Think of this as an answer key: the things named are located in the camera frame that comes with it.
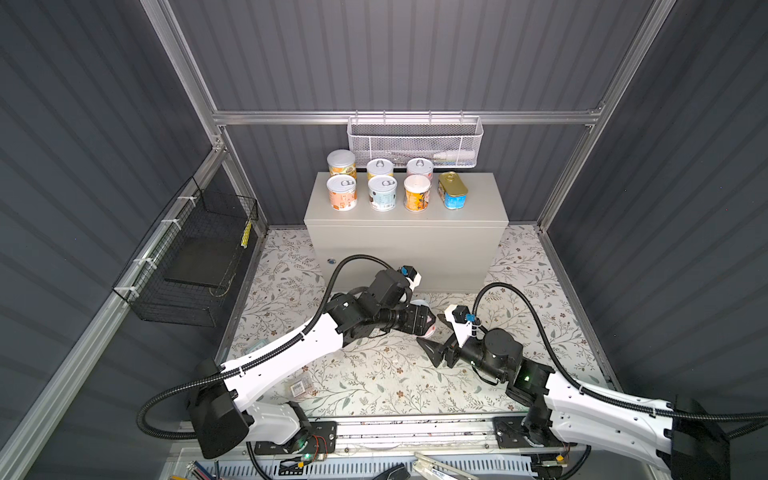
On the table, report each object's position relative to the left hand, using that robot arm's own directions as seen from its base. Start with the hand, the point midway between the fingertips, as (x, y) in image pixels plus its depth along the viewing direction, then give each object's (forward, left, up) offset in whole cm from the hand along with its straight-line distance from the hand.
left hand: (426, 316), depth 72 cm
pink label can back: (-3, -1, 0) cm, 3 cm away
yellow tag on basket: (+25, +48, +5) cm, 54 cm away
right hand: (-2, -2, -3) cm, 4 cm away
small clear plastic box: (-9, +34, -19) cm, 40 cm away
